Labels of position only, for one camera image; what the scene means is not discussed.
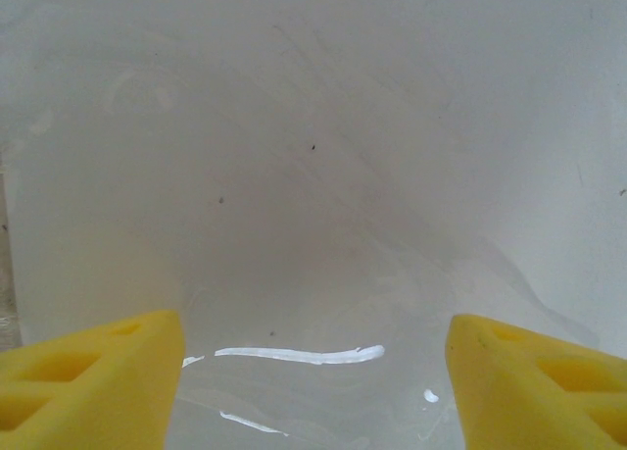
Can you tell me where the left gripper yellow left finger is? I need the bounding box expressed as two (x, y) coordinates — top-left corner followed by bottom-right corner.
(0, 310), (186, 450)

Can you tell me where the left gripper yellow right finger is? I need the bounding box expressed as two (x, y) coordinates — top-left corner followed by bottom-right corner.
(449, 312), (627, 450)

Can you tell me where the white paper sheet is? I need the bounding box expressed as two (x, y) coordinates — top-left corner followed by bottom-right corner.
(12, 0), (627, 450)

